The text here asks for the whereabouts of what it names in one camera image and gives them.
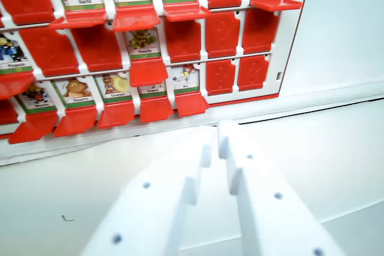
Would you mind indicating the red board flap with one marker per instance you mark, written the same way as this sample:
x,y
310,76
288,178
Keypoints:
x,y
259,32

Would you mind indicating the red and white game board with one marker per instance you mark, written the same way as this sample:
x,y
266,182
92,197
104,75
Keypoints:
x,y
186,58

